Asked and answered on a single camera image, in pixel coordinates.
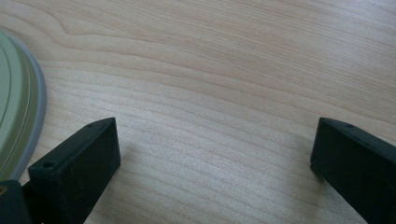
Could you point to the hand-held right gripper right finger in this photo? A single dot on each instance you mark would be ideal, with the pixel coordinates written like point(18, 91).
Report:
point(358, 168)

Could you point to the green round plate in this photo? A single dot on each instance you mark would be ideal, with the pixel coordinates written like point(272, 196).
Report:
point(15, 109)

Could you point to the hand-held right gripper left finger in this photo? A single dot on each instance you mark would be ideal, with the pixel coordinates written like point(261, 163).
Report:
point(74, 174)

